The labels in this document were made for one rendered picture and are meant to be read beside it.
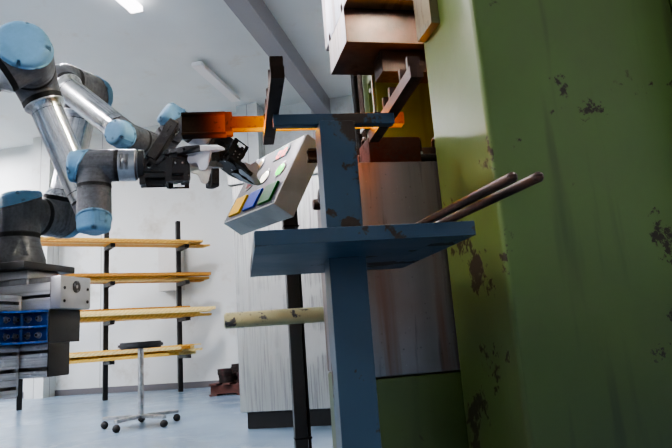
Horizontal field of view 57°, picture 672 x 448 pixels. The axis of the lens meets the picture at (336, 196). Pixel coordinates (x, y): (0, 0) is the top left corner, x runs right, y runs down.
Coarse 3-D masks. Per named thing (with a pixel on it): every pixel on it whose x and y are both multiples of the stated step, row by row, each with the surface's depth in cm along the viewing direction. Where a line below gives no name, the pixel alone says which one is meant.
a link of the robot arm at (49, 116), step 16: (32, 96) 149; (48, 96) 150; (32, 112) 151; (48, 112) 150; (64, 112) 154; (48, 128) 150; (64, 128) 151; (48, 144) 150; (64, 144) 150; (64, 160) 149; (64, 176) 149
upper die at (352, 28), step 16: (352, 16) 156; (368, 16) 157; (384, 16) 158; (400, 16) 159; (336, 32) 165; (352, 32) 155; (368, 32) 156; (384, 32) 157; (400, 32) 158; (416, 32) 159; (336, 48) 166; (352, 48) 158; (368, 48) 159; (384, 48) 160; (400, 48) 160; (416, 48) 161; (336, 64) 167; (352, 64) 168; (368, 64) 169
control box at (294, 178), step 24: (288, 144) 208; (312, 144) 200; (264, 168) 213; (288, 168) 194; (312, 168) 198; (240, 192) 218; (288, 192) 191; (240, 216) 203; (264, 216) 197; (288, 216) 191
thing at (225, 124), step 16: (192, 112) 115; (208, 112) 115; (224, 112) 115; (400, 112) 120; (192, 128) 115; (208, 128) 115; (224, 128) 116; (240, 128) 116; (256, 128) 116; (304, 128) 118
